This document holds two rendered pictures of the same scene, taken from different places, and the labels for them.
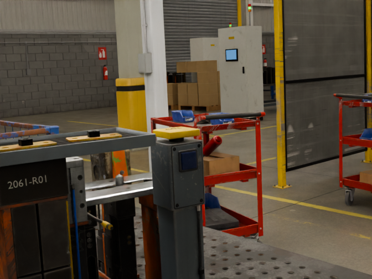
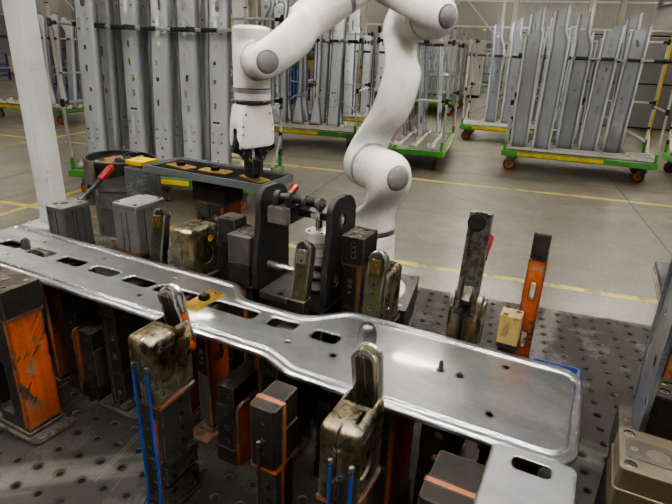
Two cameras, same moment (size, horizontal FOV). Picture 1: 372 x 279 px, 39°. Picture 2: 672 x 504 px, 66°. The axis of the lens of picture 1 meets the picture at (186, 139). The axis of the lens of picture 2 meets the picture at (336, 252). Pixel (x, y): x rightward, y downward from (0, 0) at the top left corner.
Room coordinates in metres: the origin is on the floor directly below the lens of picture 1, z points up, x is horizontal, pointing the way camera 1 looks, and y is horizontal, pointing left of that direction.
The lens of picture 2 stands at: (1.20, 1.49, 1.46)
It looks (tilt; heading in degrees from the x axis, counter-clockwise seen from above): 21 degrees down; 238
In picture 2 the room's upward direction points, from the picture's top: 2 degrees clockwise
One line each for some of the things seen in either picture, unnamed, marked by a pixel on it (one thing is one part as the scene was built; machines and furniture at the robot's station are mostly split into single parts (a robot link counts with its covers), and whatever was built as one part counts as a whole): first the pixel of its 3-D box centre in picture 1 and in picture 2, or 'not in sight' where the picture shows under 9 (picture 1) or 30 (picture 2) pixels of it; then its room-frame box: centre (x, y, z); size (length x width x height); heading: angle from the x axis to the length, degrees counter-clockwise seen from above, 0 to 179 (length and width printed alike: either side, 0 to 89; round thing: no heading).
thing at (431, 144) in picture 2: not in sight; (420, 96); (-3.95, -4.51, 0.88); 1.91 x 1.00 x 1.76; 42
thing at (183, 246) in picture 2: not in sight; (197, 301); (0.88, 0.39, 0.89); 0.13 x 0.11 x 0.38; 32
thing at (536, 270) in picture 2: not in sight; (517, 367); (0.50, 1.01, 0.95); 0.03 x 0.01 x 0.50; 122
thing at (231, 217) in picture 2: not in sight; (234, 293); (0.80, 0.42, 0.90); 0.05 x 0.05 x 0.40; 32
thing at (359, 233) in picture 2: not in sight; (355, 323); (0.63, 0.69, 0.91); 0.07 x 0.05 x 0.42; 32
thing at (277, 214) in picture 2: not in sight; (302, 297); (0.70, 0.59, 0.94); 0.18 x 0.13 x 0.49; 122
